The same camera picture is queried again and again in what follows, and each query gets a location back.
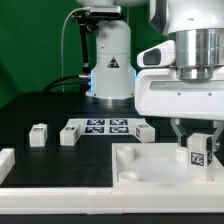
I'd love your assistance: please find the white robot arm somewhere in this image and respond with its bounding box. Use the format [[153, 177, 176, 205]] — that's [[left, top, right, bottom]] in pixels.
[[77, 0, 224, 121]]

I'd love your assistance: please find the white marker sheet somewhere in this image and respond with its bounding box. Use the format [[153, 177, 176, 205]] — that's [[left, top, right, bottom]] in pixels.
[[67, 118, 146, 135]]

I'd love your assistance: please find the white fence wall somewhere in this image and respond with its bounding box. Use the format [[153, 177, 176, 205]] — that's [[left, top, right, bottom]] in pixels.
[[0, 186, 224, 215], [0, 148, 15, 185]]

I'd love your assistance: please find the black camera on stand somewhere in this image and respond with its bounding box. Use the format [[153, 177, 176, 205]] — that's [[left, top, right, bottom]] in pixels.
[[71, 5, 122, 23]]

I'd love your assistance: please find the white square tabletop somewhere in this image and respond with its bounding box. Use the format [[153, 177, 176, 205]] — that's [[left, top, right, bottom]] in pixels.
[[112, 143, 224, 186]]

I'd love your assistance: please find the black camera stand pole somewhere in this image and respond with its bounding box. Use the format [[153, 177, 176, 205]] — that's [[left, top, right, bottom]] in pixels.
[[79, 24, 91, 74]]

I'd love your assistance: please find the black cable bundle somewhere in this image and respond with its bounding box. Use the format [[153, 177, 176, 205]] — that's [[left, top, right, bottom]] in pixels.
[[41, 74, 92, 93]]

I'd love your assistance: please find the white left fence wall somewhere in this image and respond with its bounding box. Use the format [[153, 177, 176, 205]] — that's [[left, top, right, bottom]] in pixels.
[[0, 148, 15, 185]]

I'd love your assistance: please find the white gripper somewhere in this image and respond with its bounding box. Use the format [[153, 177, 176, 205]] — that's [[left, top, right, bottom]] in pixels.
[[135, 67, 224, 150]]

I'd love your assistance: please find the white front fence wall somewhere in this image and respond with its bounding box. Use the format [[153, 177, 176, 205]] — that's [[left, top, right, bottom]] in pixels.
[[0, 186, 224, 215]]

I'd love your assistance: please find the grey cable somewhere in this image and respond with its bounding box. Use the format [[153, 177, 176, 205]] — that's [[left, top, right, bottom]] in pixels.
[[60, 6, 92, 94]]

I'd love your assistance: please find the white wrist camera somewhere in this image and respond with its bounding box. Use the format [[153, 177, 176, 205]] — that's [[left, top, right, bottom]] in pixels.
[[137, 40, 176, 68]]

